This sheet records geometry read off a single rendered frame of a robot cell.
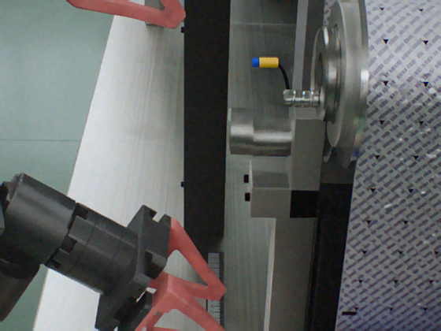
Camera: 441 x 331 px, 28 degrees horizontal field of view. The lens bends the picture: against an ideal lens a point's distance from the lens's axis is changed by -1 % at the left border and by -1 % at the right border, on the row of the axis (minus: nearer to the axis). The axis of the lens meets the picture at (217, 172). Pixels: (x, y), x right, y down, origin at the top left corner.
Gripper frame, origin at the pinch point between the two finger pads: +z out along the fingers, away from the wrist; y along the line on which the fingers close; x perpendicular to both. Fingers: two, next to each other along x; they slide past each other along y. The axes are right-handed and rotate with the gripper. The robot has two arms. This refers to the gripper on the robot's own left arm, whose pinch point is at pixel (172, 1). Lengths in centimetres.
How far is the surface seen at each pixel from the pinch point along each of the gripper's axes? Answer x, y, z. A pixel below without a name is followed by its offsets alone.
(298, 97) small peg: 0.5, 0.6, 12.3
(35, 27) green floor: -146, -317, 24
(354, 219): -2.6, 5.9, 20.8
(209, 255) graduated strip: -28.9, -23.7, 28.7
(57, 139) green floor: -130, -213, 45
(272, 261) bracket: -13.9, -2.4, 23.3
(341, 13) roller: 7.7, 0.8, 9.9
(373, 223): -1.9, 5.9, 22.2
